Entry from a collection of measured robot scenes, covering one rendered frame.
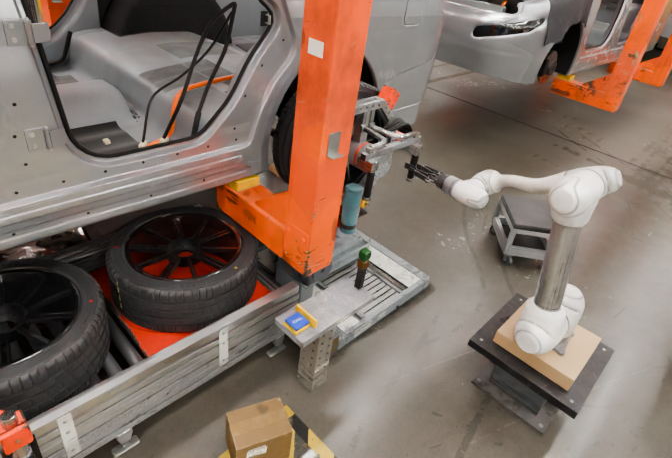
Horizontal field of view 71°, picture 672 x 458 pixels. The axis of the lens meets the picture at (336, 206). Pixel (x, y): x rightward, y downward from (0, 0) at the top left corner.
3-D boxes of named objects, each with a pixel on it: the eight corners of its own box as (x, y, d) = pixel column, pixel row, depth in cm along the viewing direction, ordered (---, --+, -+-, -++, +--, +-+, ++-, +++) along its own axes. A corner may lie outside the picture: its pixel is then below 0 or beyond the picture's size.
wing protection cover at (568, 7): (551, 35, 473) (571, -21, 446) (581, 42, 456) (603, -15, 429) (520, 39, 427) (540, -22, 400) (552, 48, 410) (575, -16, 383)
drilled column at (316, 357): (311, 367, 226) (321, 303, 204) (326, 380, 220) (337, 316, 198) (296, 378, 219) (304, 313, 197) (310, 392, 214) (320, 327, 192)
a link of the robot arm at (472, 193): (448, 201, 223) (463, 192, 231) (476, 216, 214) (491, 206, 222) (453, 182, 216) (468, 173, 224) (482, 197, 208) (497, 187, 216)
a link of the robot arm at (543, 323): (565, 344, 197) (541, 370, 183) (528, 325, 207) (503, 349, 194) (615, 174, 164) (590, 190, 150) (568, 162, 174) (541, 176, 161)
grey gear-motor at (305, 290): (280, 258, 280) (285, 209, 261) (329, 297, 257) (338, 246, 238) (256, 270, 268) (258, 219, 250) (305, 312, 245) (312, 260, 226)
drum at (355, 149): (359, 158, 248) (363, 134, 241) (390, 175, 236) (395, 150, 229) (340, 165, 239) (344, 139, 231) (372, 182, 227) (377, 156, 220)
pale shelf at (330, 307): (346, 280, 218) (347, 275, 217) (373, 301, 209) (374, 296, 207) (274, 323, 190) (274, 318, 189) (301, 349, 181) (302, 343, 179)
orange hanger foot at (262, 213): (243, 197, 249) (244, 138, 231) (309, 246, 220) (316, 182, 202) (215, 207, 238) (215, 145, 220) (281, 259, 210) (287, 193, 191)
